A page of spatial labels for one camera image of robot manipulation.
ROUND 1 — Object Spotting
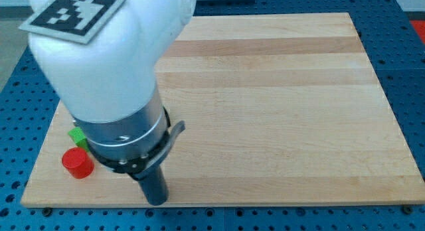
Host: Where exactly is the green star block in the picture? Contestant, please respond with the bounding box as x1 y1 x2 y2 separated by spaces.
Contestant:
68 127 90 152

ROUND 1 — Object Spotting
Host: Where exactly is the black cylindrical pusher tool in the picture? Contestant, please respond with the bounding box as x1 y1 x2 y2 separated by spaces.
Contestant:
136 166 169 206

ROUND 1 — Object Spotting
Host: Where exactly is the black clamp with metal lever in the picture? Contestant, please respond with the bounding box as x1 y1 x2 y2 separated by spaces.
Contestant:
78 106 185 181

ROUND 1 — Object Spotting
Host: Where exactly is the red cylinder block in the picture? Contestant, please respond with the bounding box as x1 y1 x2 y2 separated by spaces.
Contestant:
61 147 94 179

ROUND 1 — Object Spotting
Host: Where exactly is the wooden board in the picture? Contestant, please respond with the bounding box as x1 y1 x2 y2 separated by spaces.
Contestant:
20 12 425 209

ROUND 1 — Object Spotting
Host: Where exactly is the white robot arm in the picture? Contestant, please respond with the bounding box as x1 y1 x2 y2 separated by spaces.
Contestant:
24 0 197 161

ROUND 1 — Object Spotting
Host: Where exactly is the black white fiducial marker tag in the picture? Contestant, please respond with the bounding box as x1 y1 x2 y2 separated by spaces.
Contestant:
19 0 126 44

